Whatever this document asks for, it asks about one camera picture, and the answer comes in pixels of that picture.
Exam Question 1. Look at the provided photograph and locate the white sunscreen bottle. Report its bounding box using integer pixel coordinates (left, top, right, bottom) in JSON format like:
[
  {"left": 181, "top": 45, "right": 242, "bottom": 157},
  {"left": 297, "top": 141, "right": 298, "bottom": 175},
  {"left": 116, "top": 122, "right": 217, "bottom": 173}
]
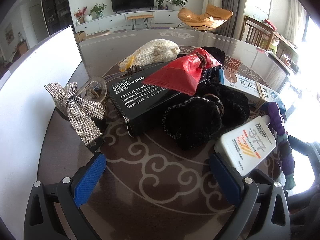
[{"left": 214, "top": 115, "right": 276, "bottom": 176}]

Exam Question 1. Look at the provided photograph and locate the purple toy wand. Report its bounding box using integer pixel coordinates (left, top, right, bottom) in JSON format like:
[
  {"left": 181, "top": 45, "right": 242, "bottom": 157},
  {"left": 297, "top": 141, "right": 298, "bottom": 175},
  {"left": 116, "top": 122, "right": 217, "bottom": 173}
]
[{"left": 267, "top": 102, "right": 296, "bottom": 191}]

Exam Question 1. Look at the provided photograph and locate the black crochet pouch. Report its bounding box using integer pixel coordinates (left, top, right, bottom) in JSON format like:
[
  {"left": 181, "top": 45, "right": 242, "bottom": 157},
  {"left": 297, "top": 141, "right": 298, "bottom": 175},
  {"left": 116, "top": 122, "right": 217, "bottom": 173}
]
[{"left": 162, "top": 83, "right": 250, "bottom": 142}]

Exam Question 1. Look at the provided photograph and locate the white blue medicine box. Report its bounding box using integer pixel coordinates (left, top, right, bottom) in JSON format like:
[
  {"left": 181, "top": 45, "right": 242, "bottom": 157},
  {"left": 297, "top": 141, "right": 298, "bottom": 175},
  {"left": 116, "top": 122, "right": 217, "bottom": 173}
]
[{"left": 219, "top": 69, "right": 286, "bottom": 114}]

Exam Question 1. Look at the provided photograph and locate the silver rhinestone bow clip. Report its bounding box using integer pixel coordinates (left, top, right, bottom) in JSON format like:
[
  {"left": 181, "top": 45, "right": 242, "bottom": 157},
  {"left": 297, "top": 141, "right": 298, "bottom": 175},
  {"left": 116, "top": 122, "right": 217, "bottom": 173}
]
[{"left": 44, "top": 82, "right": 105, "bottom": 145}]

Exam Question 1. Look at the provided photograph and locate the black odor removing bar box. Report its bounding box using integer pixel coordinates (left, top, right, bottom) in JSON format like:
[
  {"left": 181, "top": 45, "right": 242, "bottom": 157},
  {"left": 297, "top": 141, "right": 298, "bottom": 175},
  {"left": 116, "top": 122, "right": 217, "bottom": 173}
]
[{"left": 107, "top": 63, "right": 190, "bottom": 137}]

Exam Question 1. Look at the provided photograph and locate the white cardboard box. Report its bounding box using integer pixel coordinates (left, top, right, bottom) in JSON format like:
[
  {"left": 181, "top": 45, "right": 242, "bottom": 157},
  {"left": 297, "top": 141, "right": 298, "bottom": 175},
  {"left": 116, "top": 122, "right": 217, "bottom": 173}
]
[{"left": 1, "top": 27, "right": 81, "bottom": 239}]

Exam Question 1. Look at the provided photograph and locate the clear round plastic dish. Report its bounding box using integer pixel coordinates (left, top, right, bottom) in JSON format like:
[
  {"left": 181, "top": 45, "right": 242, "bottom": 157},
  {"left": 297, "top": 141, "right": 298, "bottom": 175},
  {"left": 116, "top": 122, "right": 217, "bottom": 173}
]
[{"left": 76, "top": 77, "right": 107, "bottom": 103}]

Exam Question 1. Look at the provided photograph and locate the red foil packet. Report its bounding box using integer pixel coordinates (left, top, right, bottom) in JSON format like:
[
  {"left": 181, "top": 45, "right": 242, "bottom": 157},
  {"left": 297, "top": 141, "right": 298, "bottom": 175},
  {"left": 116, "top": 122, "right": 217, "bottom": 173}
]
[{"left": 142, "top": 48, "right": 221, "bottom": 96}]

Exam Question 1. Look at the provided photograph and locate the wooden dining chair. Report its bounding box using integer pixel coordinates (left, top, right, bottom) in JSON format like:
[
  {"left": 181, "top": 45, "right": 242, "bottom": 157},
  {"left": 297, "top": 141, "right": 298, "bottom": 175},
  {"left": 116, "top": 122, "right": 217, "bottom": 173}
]
[{"left": 240, "top": 16, "right": 276, "bottom": 50}]

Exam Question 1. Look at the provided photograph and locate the cream mesh bag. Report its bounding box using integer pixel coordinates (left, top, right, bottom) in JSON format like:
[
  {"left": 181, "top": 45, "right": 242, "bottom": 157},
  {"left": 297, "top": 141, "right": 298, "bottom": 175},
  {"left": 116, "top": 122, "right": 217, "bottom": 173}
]
[{"left": 118, "top": 39, "right": 180, "bottom": 72}]

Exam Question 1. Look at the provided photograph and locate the orange lounge chair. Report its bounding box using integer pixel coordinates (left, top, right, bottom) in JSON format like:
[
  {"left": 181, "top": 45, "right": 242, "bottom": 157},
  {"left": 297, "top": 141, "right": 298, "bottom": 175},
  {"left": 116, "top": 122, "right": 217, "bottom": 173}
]
[{"left": 177, "top": 4, "right": 233, "bottom": 32}]

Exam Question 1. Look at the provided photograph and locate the red flower vase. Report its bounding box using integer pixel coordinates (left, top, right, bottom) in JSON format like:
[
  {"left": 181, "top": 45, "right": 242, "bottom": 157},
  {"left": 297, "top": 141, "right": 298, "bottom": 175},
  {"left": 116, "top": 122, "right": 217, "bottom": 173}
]
[{"left": 74, "top": 7, "right": 87, "bottom": 25}]

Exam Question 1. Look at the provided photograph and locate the white tv cabinet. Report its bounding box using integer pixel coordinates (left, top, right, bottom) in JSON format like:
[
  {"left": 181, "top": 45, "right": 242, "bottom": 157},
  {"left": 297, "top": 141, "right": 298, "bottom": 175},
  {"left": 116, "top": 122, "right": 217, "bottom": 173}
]
[{"left": 74, "top": 10, "right": 181, "bottom": 35}]

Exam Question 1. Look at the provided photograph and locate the small wooden bench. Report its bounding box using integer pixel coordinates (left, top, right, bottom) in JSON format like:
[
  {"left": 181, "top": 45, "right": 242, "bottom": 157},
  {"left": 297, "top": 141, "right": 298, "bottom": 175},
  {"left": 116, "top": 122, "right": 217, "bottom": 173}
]
[{"left": 126, "top": 13, "right": 154, "bottom": 30}]

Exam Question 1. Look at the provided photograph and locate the potted green plant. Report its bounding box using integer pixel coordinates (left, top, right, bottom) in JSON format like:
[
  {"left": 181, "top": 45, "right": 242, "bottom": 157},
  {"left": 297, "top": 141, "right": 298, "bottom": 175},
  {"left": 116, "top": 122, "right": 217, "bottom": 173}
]
[{"left": 89, "top": 3, "right": 107, "bottom": 18}]

